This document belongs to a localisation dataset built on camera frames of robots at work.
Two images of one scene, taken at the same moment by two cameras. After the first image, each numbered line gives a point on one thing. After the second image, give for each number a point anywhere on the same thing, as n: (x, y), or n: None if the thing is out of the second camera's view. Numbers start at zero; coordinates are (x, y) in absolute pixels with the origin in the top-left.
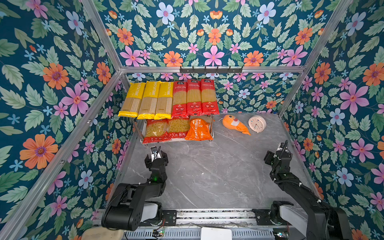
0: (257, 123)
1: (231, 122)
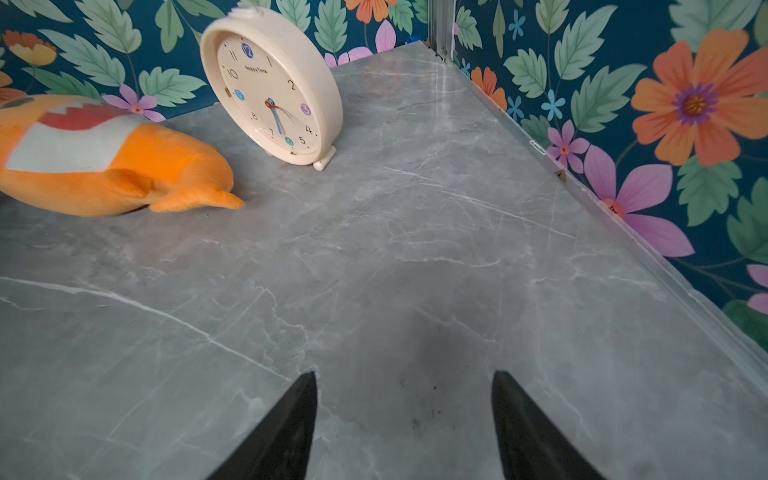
0: (275, 84)
1: (78, 156)
